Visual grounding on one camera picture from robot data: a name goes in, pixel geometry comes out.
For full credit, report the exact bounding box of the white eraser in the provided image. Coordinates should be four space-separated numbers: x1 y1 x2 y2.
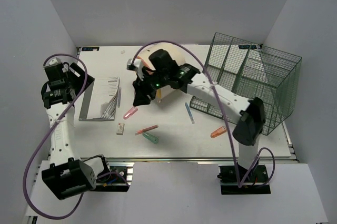
116 123 125 135

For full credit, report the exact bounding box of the green wire mesh organizer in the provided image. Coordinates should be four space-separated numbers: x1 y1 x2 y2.
204 33 302 135

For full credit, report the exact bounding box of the purple pen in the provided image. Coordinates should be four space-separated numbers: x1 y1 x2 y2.
117 87 122 108

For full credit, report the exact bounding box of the red pen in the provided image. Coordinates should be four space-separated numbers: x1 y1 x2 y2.
135 125 158 135

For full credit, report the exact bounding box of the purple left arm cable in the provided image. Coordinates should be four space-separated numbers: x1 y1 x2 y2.
23 54 130 220

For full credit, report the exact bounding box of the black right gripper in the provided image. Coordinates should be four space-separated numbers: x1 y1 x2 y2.
133 70 169 107

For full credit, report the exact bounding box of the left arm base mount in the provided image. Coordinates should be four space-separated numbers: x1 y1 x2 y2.
92 162 134 192

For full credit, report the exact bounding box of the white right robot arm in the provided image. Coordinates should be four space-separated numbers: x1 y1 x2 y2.
127 48 266 181

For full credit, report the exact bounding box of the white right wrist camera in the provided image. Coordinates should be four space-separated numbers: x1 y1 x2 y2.
126 58 143 72

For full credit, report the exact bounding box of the green highlighter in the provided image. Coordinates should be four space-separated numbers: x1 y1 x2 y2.
142 132 159 144

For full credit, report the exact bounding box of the blue pen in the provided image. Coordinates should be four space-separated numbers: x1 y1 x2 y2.
185 102 195 124

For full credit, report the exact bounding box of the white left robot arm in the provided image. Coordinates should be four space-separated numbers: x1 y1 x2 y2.
41 58 111 200

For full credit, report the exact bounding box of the orange highlighter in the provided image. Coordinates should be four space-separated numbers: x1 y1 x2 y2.
210 126 227 138

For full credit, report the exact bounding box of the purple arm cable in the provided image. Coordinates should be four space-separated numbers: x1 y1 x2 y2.
23 54 130 220
132 40 276 188

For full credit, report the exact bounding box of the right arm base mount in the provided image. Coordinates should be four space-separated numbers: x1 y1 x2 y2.
217 165 271 195

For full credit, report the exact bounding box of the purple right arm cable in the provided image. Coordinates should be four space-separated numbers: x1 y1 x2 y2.
132 40 276 188

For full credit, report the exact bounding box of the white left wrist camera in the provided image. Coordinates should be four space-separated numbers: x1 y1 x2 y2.
43 57 63 70

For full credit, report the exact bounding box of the cream round drawer box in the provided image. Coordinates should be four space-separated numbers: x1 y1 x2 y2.
134 40 186 102

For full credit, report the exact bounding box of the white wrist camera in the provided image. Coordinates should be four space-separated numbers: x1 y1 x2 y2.
126 58 143 72
43 57 63 70

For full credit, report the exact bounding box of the white silver-spined booklet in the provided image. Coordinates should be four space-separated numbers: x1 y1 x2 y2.
78 77 120 121

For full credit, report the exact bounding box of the pink highlighter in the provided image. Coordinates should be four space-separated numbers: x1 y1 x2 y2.
123 106 138 119

